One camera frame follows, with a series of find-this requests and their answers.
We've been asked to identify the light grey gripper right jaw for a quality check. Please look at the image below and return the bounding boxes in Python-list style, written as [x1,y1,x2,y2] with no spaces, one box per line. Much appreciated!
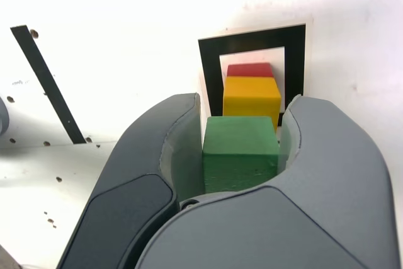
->
[132,94,401,269]

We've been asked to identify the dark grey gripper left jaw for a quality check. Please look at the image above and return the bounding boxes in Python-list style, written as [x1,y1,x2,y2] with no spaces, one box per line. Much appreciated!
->
[57,92,205,269]

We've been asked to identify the green cube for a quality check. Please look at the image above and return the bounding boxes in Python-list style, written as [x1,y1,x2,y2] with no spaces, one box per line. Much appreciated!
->
[201,115,281,195]

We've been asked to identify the yellow cube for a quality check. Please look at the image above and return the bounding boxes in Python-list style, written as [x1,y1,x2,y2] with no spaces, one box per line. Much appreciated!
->
[222,75,282,132]

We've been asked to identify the red cube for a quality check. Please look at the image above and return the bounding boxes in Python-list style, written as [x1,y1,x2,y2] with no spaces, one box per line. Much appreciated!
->
[226,62,275,79]

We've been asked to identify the black tape square outline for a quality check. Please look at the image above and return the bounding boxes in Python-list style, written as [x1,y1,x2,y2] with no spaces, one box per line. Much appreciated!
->
[197,23,307,118]

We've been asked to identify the black tape strip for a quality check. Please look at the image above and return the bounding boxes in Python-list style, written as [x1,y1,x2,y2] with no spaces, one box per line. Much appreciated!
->
[9,24,88,146]

